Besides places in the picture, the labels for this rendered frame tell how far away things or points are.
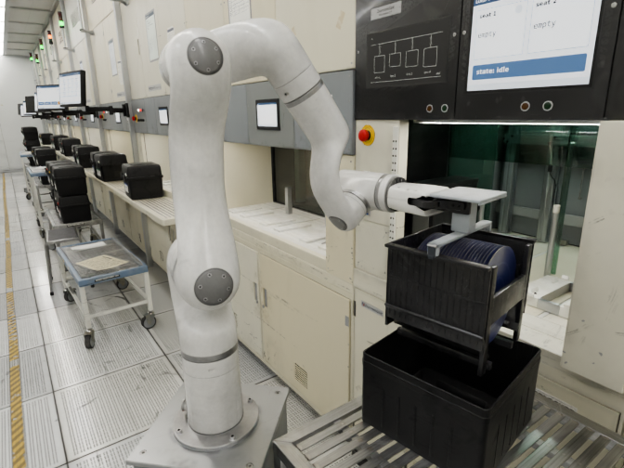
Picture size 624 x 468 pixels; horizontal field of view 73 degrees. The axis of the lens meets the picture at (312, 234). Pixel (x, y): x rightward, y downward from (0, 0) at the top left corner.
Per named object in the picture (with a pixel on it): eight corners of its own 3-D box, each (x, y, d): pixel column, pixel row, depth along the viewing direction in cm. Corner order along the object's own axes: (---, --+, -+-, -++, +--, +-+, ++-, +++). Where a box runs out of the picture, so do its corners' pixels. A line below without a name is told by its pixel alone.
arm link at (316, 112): (279, 120, 77) (359, 237, 92) (329, 72, 84) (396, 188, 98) (254, 127, 84) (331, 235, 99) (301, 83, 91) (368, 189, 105)
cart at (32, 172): (35, 226, 580) (23, 165, 557) (73, 220, 606) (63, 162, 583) (41, 239, 517) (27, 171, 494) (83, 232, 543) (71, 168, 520)
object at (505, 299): (437, 306, 105) (447, 180, 96) (524, 335, 91) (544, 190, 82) (379, 344, 88) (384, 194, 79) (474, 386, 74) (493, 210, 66)
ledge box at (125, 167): (122, 195, 346) (117, 162, 339) (157, 191, 361) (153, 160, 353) (128, 201, 322) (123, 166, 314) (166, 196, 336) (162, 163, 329)
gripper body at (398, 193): (405, 206, 97) (451, 214, 90) (379, 214, 90) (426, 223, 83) (407, 174, 95) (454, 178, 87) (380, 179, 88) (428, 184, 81)
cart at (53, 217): (47, 249, 474) (39, 207, 461) (99, 240, 503) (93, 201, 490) (55, 274, 400) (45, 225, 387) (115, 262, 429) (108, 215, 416)
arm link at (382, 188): (396, 207, 98) (408, 209, 96) (373, 214, 92) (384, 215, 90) (397, 171, 96) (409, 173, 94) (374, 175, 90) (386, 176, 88)
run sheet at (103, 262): (73, 264, 289) (72, 262, 288) (105, 254, 307) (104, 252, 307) (98, 272, 272) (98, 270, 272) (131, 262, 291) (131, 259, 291)
